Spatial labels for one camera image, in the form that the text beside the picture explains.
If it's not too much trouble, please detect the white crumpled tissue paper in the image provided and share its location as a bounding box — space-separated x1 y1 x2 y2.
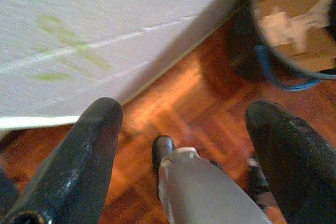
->
262 0 334 51

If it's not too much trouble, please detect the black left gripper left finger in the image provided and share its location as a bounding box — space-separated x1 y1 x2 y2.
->
0 97 123 224

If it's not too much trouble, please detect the grey robot left leg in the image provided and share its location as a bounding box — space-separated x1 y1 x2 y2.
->
152 136 274 224

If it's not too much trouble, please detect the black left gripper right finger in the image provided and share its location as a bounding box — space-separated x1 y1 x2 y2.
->
245 100 336 224

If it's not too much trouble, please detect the white mattress with green print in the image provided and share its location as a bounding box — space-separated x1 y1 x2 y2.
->
0 0 253 131

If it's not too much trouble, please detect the black round waste bin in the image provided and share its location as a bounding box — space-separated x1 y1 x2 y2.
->
225 0 336 83

